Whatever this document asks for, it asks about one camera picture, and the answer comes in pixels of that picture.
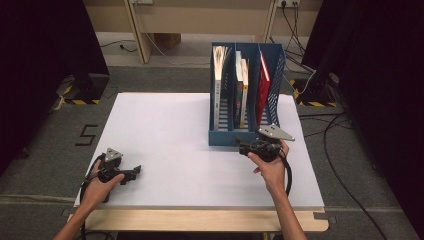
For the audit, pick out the teal night-scene book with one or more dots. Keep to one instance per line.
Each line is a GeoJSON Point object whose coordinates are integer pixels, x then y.
{"type": "Point", "coordinates": [238, 86]}

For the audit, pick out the person's right hand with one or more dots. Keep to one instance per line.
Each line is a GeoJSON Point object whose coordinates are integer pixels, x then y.
{"type": "Point", "coordinates": [273, 173]}

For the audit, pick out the white wall socket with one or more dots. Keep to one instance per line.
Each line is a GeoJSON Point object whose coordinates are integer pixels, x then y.
{"type": "Point", "coordinates": [288, 3]}

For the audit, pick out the black curtain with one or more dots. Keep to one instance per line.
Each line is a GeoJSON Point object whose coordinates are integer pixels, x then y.
{"type": "Point", "coordinates": [383, 66]}
{"type": "Point", "coordinates": [33, 66]}

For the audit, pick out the red book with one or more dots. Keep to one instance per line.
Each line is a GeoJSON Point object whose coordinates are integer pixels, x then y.
{"type": "Point", "coordinates": [263, 86]}

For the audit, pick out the black stand base striped tape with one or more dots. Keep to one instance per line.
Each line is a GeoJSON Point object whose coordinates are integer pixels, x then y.
{"type": "Point", "coordinates": [316, 91]}
{"type": "Point", "coordinates": [83, 90]}

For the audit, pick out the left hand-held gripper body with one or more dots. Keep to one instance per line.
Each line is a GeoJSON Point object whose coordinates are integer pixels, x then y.
{"type": "Point", "coordinates": [110, 165]}

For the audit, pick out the blue file rack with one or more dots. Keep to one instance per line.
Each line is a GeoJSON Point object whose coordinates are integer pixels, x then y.
{"type": "Point", "coordinates": [226, 136]}

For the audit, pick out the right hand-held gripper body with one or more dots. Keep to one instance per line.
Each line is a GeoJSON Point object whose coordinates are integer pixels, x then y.
{"type": "Point", "coordinates": [268, 148]}

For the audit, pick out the light wooden table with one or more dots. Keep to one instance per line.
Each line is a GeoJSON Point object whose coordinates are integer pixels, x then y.
{"type": "Point", "coordinates": [200, 220]}

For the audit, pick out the beige wooden desk frame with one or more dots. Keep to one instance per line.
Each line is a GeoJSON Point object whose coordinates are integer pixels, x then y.
{"type": "Point", "coordinates": [200, 20]}

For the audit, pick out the grey tape piece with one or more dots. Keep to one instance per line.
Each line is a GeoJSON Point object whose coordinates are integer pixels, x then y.
{"type": "Point", "coordinates": [321, 216]}

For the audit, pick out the yellow book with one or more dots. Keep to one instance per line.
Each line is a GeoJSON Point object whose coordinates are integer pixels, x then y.
{"type": "Point", "coordinates": [245, 86]}

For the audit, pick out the white book with picture grid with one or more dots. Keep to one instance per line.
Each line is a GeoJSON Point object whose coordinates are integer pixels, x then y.
{"type": "Point", "coordinates": [218, 76]}

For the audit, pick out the person's left hand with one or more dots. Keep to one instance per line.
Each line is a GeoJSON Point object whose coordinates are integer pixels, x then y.
{"type": "Point", "coordinates": [96, 192]}

